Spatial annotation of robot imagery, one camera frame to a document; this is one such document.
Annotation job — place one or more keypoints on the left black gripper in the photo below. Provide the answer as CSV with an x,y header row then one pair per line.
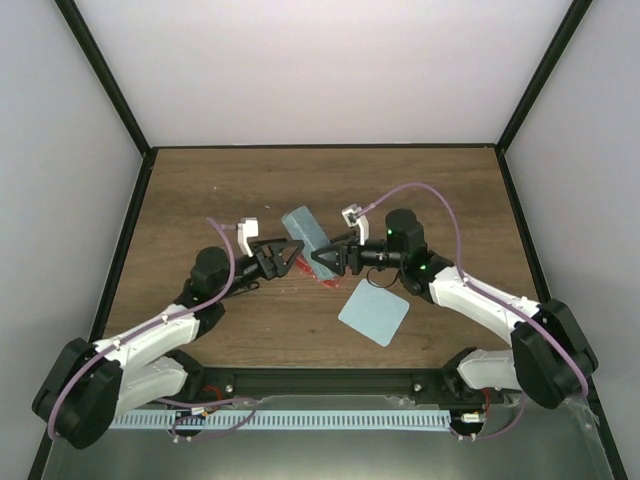
x,y
279,264

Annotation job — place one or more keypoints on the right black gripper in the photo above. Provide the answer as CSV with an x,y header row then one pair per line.
x,y
337,250

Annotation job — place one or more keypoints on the teal glasses case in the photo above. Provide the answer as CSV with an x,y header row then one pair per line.
x,y
302,225

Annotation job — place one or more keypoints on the red transparent sunglasses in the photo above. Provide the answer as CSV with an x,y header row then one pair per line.
x,y
333,283

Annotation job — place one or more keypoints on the light blue cleaning cloth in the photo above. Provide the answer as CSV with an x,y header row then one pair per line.
x,y
374,312

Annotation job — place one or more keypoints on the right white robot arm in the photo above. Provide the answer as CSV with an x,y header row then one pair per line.
x,y
548,357

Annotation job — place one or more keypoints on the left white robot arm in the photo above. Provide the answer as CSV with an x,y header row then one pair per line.
x,y
91,384

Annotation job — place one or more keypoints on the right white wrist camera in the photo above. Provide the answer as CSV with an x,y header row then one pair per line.
x,y
355,217

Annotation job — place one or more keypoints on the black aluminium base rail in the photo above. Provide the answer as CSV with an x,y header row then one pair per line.
x,y
432,385

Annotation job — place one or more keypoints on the light blue slotted cable duct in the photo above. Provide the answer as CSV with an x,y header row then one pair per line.
x,y
288,420

